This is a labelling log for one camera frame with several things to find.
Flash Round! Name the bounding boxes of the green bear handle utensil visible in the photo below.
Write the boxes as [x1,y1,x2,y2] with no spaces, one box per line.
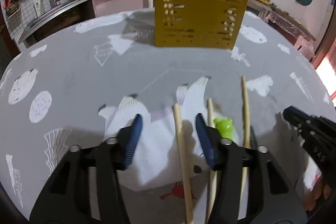
[214,118,234,140]

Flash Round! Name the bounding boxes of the yellow perforated utensil holder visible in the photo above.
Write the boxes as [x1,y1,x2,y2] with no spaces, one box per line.
[154,0,248,50]

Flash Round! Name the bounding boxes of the grey animal print tablecloth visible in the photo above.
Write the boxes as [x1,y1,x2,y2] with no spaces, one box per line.
[1,10,335,223]

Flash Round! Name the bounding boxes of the plastic covered side table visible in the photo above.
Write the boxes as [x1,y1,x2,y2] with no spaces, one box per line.
[265,3,315,59]

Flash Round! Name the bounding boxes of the wooden chopstick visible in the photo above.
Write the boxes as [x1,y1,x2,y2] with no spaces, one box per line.
[173,103,194,224]
[240,76,251,197]
[205,97,219,222]

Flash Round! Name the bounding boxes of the kitchen counter cabinets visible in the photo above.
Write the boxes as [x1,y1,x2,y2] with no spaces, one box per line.
[18,0,154,52]

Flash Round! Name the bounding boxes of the person's right hand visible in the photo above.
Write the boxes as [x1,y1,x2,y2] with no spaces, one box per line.
[302,176,333,211]

